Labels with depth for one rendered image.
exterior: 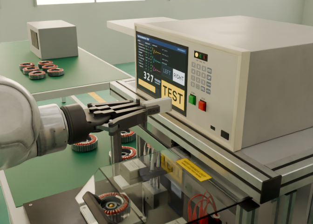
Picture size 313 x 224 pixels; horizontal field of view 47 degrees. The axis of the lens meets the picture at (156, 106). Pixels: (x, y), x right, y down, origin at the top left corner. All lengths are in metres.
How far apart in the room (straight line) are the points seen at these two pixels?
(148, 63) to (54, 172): 0.63
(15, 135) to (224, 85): 0.42
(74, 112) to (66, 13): 4.91
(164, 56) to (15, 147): 0.53
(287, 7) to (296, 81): 7.41
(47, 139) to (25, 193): 0.68
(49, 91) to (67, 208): 1.25
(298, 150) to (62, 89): 1.79
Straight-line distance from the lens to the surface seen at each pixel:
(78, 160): 1.46
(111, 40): 5.85
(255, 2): 7.51
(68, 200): 1.21
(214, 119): 0.76
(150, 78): 0.97
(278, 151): 0.77
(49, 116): 0.65
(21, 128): 0.45
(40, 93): 2.31
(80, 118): 0.67
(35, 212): 1.19
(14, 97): 0.45
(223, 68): 0.71
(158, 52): 0.92
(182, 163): 0.78
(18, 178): 1.41
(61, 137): 0.66
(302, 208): 0.83
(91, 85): 2.39
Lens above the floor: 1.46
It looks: 21 degrees down
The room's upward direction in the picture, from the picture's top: straight up
